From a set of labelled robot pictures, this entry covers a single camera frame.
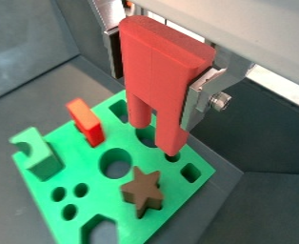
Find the green shape sorter board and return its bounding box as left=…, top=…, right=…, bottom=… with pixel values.
left=13, top=92, right=215, bottom=244

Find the green notched block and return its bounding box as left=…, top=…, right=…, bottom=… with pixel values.
left=9, top=127, right=64, bottom=181

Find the red square block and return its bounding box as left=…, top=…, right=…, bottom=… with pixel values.
left=67, top=98, right=105, bottom=147

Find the brown star block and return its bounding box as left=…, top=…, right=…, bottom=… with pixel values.
left=121, top=166, right=164, bottom=218

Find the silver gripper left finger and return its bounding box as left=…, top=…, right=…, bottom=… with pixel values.
left=92, top=0, right=125, bottom=79

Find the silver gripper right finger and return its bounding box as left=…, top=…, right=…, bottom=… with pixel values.
left=180, top=44, right=256, bottom=132

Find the red two-legged peg block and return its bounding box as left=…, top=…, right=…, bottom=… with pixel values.
left=120, top=15, right=215, bottom=156

